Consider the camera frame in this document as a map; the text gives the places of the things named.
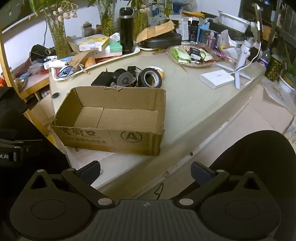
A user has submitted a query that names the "brown paper envelope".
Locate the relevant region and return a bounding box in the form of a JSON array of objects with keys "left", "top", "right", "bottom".
[{"left": 136, "top": 21, "right": 175, "bottom": 43}]

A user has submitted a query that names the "white plastic food container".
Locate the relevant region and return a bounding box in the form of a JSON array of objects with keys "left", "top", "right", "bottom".
[{"left": 219, "top": 11, "right": 250, "bottom": 33}]

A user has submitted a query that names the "black power adapter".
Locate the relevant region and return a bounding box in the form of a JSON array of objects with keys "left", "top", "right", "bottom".
[{"left": 91, "top": 71, "right": 114, "bottom": 87}]

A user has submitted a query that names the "white phone gimbal tripod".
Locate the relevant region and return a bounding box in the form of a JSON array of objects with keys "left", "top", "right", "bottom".
[{"left": 216, "top": 3, "right": 263, "bottom": 89}]

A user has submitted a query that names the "tan drawstring pouch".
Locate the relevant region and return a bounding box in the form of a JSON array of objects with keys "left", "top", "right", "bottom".
[{"left": 65, "top": 50, "right": 96, "bottom": 70}]

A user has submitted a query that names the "black zip case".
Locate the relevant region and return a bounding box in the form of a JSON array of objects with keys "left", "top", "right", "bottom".
[{"left": 139, "top": 32, "right": 182, "bottom": 49}]

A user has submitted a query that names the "black thermos bottle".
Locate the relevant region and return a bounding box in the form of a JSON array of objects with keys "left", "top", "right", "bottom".
[{"left": 119, "top": 7, "right": 134, "bottom": 55}]

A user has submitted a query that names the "green tissue pack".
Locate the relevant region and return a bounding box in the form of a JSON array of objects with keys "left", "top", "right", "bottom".
[{"left": 108, "top": 42, "right": 122, "bottom": 53}]

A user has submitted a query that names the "white power bank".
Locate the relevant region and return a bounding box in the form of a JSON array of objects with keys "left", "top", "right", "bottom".
[{"left": 199, "top": 70, "right": 234, "bottom": 89}]

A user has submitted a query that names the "yellow dog earbud case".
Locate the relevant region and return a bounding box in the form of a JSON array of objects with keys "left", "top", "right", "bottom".
[{"left": 150, "top": 66, "right": 165, "bottom": 79}]

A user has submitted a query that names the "open cardboard box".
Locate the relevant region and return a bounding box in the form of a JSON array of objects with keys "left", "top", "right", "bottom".
[{"left": 51, "top": 86, "right": 166, "bottom": 156}]

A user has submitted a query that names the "yellow white box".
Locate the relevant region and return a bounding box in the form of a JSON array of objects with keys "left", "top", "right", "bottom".
[{"left": 79, "top": 36, "right": 109, "bottom": 51}]

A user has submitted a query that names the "glass snack dish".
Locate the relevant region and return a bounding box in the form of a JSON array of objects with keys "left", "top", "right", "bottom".
[{"left": 166, "top": 44, "right": 220, "bottom": 68}]

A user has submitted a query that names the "glass vase with stems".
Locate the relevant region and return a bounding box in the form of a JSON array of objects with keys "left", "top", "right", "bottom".
[{"left": 45, "top": 14, "right": 71, "bottom": 59}]

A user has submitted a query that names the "black suction cup mount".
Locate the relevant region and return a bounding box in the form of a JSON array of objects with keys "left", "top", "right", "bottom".
[{"left": 110, "top": 68, "right": 136, "bottom": 87}]

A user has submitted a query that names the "white serving tray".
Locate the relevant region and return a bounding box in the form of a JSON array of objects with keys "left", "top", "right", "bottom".
[{"left": 50, "top": 46, "right": 141, "bottom": 81}]

